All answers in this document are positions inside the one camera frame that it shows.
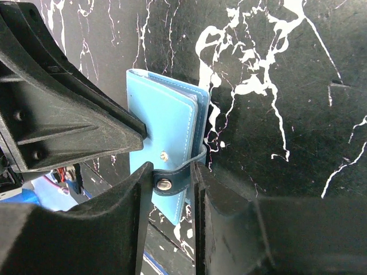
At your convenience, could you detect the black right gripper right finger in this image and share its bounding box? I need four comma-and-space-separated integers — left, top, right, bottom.
190, 163, 366, 274

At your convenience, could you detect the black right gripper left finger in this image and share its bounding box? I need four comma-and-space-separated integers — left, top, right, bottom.
1, 162, 153, 274

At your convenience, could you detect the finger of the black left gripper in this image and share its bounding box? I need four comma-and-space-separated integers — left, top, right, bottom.
1, 1, 147, 138
1, 64, 143, 173

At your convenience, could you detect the blue leather card holder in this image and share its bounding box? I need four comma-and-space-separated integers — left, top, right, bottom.
126, 69, 210, 225

